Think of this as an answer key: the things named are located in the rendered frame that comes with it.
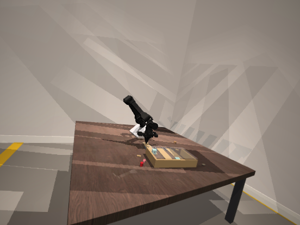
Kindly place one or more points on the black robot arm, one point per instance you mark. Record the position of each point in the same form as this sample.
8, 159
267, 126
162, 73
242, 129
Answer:
141, 117

